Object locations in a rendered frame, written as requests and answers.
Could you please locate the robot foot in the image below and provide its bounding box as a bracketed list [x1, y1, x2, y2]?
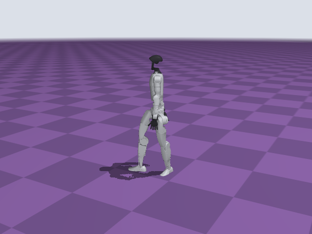
[128, 165, 146, 172]
[160, 167, 173, 176]

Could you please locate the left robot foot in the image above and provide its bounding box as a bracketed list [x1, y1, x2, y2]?
[160, 167, 173, 176]

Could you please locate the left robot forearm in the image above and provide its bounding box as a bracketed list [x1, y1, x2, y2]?
[153, 96, 160, 119]

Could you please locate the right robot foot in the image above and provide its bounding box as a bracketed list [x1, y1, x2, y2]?
[128, 165, 146, 172]

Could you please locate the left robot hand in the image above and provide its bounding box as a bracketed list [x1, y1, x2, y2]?
[148, 115, 158, 130]

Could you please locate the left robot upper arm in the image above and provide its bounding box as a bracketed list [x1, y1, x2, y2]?
[152, 75, 161, 101]

